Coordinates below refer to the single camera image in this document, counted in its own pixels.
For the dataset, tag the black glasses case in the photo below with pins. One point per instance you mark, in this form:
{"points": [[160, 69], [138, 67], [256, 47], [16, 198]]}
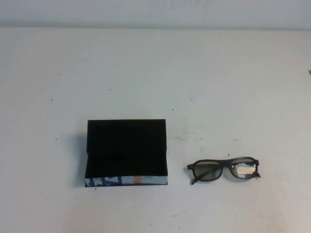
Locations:
{"points": [[126, 145]]}

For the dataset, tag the black-framed glasses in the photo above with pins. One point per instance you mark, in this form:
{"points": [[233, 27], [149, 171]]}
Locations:
{"points": [[201, 170]]}

